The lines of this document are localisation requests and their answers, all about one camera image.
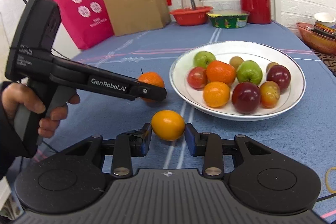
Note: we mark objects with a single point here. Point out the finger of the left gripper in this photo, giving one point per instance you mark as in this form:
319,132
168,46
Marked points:
148,91

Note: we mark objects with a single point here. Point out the pink tote bag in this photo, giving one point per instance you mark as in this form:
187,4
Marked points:
86,21

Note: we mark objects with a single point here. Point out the red plastic basket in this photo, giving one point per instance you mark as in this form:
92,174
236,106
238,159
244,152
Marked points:
190,17

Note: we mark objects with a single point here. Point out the person's left hand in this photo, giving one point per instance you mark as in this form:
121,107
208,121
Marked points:
16,94

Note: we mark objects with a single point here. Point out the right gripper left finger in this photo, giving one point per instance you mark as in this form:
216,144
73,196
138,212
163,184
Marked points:
128,145

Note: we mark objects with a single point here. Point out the orange patterned bowl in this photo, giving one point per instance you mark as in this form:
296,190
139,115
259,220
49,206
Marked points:
316,40

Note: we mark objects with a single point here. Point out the green pear-shaped apple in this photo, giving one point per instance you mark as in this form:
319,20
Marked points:
249,71

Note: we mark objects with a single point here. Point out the dark red plum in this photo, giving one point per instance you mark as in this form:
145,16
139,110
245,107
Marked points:
280,75
246,97

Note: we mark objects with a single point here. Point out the red-yellow plum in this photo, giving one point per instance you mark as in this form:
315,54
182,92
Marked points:
270,94

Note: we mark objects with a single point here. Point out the orange tangerine with stem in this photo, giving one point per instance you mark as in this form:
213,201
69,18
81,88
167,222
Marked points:
155,79

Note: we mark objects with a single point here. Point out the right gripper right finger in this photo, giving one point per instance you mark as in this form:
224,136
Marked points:
209,146

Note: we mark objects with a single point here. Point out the blue striped tablecloth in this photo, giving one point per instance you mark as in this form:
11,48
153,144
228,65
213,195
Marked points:
275,160

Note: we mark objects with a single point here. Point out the white cup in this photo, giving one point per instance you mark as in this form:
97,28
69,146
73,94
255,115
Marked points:
325,18

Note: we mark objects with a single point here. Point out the yellow-orange citrus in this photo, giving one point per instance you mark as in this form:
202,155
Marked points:
168,125

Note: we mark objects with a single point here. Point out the red tomato-like fruit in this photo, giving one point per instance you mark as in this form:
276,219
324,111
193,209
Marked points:
197,78

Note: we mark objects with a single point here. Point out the cardboard box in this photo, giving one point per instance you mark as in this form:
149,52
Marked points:
132,16

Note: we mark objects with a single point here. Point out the small brown-yellow fruit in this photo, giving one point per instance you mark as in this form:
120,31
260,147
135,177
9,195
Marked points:
236,61
270,65

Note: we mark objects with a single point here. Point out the green instant noodle bowl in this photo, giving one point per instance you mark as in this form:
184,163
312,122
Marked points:
228,19

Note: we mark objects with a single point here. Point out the small orange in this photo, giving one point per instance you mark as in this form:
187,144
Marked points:
216,94

